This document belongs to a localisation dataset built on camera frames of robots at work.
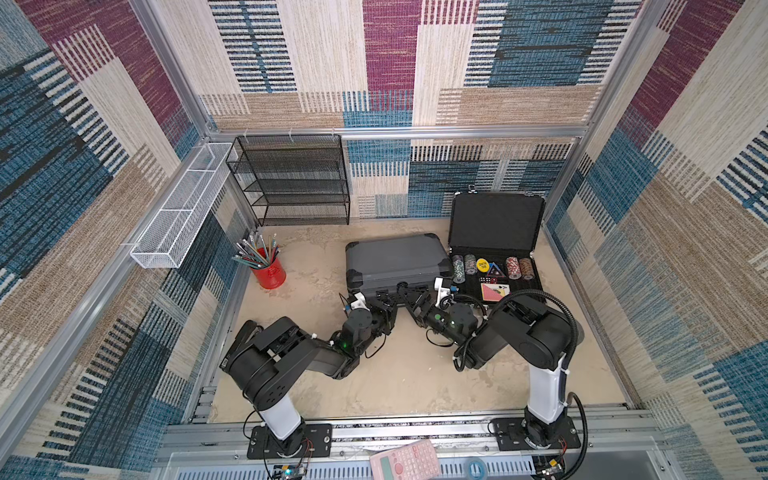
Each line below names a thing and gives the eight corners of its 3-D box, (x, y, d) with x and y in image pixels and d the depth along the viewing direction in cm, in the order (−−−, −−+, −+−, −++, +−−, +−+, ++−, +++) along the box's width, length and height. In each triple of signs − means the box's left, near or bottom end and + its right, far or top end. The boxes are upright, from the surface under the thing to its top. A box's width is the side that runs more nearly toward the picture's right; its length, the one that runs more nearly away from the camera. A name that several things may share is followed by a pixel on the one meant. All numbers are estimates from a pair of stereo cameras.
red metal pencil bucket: (260, 287, 105) (246, 264, 95) (271, 270, 109) (259, 247, 100) (279, 291, 104) (267, 269, 94) (289, 274, 108) (279, 251, 98)
